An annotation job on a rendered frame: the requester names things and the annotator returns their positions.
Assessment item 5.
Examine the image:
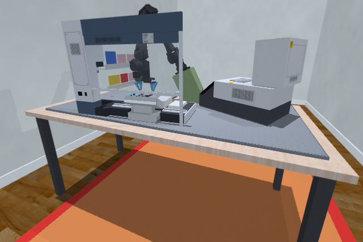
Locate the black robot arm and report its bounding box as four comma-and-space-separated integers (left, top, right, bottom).
138, 4, 190, 71

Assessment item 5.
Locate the white lab instrument with black keypad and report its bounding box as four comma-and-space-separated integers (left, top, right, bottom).
199, 37, 308, 125

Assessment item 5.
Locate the white pcr plate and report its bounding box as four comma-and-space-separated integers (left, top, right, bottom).
168, 100, 187, 109

